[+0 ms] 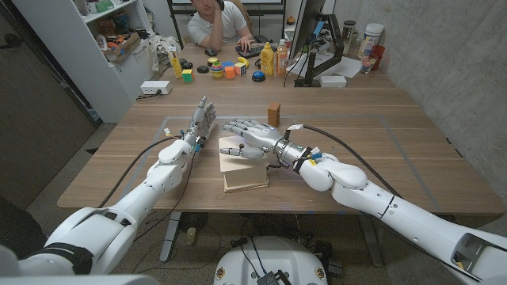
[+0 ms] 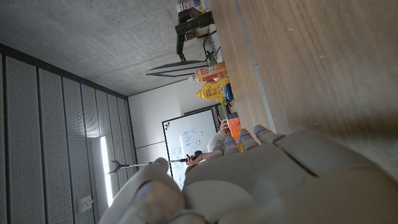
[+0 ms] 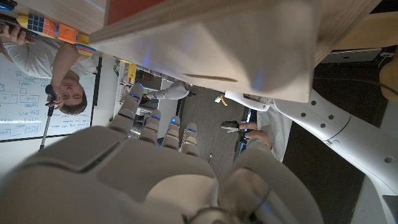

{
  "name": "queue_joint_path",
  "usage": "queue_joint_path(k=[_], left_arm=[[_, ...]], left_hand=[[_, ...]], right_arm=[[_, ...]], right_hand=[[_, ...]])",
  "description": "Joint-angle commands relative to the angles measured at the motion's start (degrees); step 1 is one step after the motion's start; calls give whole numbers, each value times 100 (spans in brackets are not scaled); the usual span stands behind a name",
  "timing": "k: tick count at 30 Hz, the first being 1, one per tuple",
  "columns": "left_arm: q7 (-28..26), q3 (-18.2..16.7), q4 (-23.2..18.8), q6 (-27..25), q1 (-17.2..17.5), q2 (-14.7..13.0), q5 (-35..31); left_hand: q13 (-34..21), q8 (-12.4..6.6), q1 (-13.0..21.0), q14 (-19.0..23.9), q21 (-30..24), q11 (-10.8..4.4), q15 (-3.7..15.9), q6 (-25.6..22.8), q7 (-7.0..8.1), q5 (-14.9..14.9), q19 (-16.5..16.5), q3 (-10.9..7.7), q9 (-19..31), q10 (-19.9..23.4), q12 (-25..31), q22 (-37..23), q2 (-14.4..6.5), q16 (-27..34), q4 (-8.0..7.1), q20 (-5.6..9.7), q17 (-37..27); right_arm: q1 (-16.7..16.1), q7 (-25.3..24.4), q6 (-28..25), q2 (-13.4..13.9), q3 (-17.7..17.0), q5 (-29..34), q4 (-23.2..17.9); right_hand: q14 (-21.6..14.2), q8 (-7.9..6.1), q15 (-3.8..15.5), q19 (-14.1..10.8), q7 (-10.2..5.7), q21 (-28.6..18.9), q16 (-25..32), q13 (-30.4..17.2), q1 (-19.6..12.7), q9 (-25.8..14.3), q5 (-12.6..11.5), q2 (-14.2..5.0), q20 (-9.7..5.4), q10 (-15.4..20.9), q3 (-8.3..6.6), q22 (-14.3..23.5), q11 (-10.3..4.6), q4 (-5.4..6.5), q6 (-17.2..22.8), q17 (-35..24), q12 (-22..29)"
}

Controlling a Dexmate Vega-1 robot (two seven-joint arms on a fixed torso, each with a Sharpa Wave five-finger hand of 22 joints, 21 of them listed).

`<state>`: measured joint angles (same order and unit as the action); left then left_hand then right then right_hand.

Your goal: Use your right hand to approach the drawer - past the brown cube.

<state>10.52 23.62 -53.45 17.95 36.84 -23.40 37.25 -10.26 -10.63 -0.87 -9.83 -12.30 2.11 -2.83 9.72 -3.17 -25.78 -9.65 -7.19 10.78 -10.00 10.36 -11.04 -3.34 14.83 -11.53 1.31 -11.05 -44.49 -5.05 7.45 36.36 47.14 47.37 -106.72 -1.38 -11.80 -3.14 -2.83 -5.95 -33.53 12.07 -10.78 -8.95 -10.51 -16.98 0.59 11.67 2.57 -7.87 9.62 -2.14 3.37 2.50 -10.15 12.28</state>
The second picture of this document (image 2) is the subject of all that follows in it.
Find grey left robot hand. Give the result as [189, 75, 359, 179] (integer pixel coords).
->
[98, 124, 398, 224]

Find person in white shirt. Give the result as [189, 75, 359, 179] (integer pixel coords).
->
[185, 116, 233, 167]

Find whiteboard with blue writing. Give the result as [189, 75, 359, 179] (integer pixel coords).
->
[162, 107, 219, 191]

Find blue round object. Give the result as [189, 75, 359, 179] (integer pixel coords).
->
[224, 83, 234, 101]

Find yellow squeeze bottle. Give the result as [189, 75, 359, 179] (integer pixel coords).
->
[195, 77, 231, 102]

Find orange labelled bottle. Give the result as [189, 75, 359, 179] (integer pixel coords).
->
[188, 61, 228, 83]

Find black reacher grabber stick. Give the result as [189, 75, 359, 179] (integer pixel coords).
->
[107, 157, 191, 175]

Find flat computer monitor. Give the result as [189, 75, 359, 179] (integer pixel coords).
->
[146, 60, 210, 78]

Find printed cardboard box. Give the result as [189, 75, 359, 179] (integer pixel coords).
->
[176, 0, 205, 13]

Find black cable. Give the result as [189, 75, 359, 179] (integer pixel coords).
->
[203, 30, 223, 62]

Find white wall light strip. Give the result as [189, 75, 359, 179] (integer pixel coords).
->
[99, 136, 114, 208]

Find grey wall box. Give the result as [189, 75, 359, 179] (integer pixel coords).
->
[77, 195, 94, 214]

